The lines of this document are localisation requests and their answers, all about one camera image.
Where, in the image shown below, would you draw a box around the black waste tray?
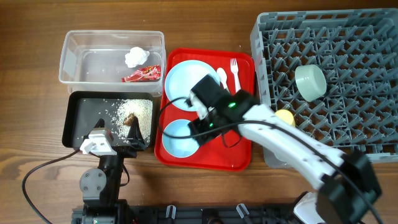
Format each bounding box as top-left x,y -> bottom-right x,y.
62,91 -> 155,149

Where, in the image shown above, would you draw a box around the red snack wrapper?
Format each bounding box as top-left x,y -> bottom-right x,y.
121,65 -> 162,82

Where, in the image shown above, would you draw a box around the grey dishwasher rack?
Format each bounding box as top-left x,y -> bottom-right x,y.
250,8 -> 397,163

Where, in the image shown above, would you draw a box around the green bowl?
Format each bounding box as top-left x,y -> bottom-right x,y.
295,65 -> 327,102

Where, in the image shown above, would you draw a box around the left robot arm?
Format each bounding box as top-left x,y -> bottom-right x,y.
71,116 -> 147,224

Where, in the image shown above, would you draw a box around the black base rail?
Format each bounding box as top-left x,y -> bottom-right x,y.
71,203 -> 301,224

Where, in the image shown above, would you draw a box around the light blue plate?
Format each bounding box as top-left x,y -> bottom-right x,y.
164,60 -> 220,101

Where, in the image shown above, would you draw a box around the rice and food scraps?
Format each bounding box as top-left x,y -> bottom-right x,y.
82,98 -> 154,147

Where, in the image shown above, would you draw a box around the red serving tray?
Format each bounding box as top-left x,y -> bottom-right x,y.
154,48 -> 255,171

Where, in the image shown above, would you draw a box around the yellow cup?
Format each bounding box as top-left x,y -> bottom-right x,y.
275,110 -> 296,127

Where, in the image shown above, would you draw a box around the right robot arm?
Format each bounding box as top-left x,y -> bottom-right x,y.
187,75 -> 382,223

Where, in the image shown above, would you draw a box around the white napkin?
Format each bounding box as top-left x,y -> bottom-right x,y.
125,47 -> 150,68

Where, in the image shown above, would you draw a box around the white plastic spoon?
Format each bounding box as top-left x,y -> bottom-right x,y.
216,67 -> 229,91

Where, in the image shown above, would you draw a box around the clear plastic bin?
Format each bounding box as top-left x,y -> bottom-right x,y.
58,30 -> 166,97

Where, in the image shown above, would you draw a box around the light blue bowl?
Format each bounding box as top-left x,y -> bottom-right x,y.
162,119 -> 200,158

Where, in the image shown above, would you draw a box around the white plastic fork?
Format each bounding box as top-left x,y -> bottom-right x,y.
230,58 -> 241,92

